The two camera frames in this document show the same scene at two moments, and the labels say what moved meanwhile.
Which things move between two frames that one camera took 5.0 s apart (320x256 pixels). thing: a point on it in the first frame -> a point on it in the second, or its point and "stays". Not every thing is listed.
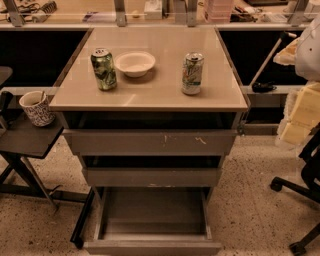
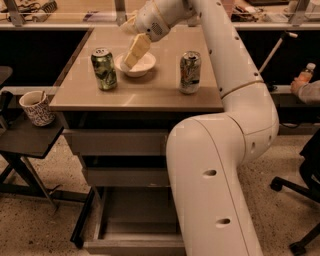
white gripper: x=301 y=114 -> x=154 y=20
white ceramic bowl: x=135 y=63 stays
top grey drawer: x=104 y=142 stays
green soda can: x=103 y=66 stays
